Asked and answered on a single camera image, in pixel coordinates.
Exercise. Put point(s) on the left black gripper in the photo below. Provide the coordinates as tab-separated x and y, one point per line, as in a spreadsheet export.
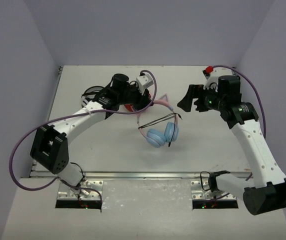
141	100

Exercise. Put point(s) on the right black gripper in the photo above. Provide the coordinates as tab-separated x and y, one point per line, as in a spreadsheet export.
193	92

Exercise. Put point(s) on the pink blue cat-ear headphones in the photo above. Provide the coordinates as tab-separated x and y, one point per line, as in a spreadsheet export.
158	138

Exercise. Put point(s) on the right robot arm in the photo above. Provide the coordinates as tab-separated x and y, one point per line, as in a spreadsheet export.
267	192

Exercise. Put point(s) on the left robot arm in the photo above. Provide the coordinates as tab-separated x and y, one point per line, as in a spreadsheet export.
50	147

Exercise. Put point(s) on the red black headphones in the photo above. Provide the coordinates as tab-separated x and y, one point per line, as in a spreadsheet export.
130	107

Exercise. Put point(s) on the black white headphones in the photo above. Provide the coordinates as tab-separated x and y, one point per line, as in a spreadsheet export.
89	94

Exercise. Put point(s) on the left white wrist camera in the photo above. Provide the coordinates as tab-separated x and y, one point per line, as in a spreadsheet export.
144	82

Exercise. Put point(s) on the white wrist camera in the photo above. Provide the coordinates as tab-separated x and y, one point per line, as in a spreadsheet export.
212	75
144	82

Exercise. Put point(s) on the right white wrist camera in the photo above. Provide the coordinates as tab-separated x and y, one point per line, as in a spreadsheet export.
212	75

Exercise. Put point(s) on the metal table edge rail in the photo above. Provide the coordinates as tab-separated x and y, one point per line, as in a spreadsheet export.
136	175

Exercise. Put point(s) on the right metal mounting bracket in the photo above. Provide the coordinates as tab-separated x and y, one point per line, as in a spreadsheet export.
200	191

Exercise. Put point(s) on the metal mounting bracket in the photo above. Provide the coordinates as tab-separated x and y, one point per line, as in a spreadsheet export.
200	191
91	187

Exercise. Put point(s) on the left metal mounting bracket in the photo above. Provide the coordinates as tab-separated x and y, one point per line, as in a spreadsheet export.
91	187

